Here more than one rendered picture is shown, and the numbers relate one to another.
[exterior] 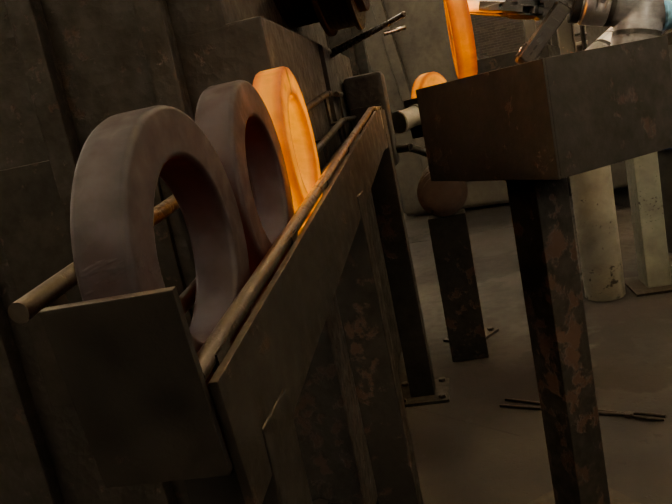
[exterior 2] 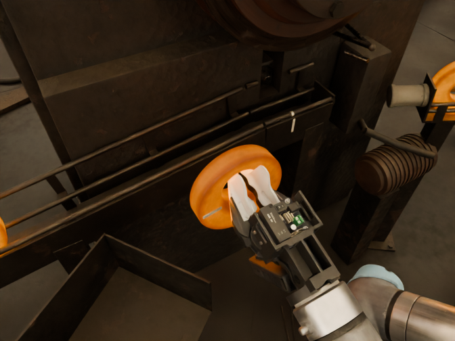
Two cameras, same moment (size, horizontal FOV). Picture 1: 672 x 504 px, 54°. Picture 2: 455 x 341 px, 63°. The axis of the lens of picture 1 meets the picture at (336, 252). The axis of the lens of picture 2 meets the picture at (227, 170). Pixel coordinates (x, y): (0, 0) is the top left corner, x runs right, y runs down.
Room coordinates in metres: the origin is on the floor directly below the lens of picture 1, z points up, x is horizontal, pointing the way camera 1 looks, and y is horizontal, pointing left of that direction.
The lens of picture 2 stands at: (0.93, -0.56, 1.26)
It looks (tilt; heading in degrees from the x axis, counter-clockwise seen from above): 48 degrees down; 49
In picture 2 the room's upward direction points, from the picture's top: straight up
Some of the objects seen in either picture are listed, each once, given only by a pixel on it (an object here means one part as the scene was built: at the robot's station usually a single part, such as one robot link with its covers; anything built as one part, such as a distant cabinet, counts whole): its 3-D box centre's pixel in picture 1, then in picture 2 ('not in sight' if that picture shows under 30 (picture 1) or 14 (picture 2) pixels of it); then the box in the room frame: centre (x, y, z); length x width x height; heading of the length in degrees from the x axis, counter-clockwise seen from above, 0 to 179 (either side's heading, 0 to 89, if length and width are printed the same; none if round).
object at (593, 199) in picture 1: (595, 216); not in sight; (2.00, -0.81, 0.26); 0.12 x 0.12 x 0.52
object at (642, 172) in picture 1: (644, 189); not in sight; (2.00, -0.97, 0.31); 0.24 x 0.16 x 0.62; 169
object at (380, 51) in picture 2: (370, 122); (353, 86); (1.71, -0.15, 0.68); 0.11 x 0.08 x 0.24; 79
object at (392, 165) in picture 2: (454, 259); (374, 205); (1.78, -0.32, 0.27); 0.22 x 0.13 x 0.53; 169
